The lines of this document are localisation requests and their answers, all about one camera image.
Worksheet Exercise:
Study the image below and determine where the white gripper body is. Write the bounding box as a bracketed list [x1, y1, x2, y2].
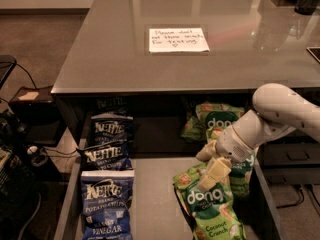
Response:
[215, 110, 295, 163]

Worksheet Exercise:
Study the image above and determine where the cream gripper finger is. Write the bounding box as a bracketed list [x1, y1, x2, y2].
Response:
[196, 140, 219, 161]
[197, 157, 232, 191]

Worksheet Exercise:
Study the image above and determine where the green dang chip bag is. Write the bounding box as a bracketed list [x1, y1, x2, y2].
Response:
[229, 151, 256, 198]
[181, 102, 245, 143]
[173, 163, 247, 240]

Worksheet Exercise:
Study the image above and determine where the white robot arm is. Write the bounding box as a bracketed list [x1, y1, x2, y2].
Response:
[196, 83, 320, 192]

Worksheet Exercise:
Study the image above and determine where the open grey drawer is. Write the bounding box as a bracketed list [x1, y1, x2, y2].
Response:
[53, 117, 290, 240]

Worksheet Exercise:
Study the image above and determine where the middle blue kettle chip bag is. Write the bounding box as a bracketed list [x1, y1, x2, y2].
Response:
[78, 141, 132, 171]

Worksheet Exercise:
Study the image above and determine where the blue kettle chip bag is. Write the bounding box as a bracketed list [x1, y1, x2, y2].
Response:
[80, 170, 135, 240]
[91, 113, 134, 144]
[78, 141, 132, 171]

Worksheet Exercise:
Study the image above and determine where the rear blue kettle chip bag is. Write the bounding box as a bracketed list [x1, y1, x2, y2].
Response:
[91, 113, 134, 144]

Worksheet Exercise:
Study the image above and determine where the dark phone on counter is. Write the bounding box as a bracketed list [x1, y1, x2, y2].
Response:
[306, 47, 320, 63]

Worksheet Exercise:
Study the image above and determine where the front blue kettle chip bag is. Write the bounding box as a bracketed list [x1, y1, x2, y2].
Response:
[80, 170, 135, 240]

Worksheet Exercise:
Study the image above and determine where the black cup on counter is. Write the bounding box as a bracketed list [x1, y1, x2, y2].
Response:
[294, 0, 320, 15]

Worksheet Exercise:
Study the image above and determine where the white handwritten paper note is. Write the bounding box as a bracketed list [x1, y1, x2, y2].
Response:
[148, 28, 210, 53]

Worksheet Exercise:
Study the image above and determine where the black equipment at left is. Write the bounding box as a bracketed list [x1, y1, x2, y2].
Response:
[0, 54, 51, 240]

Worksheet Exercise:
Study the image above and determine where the black cable on floor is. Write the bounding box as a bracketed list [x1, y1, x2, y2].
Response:
[13, 63, 38, 90]

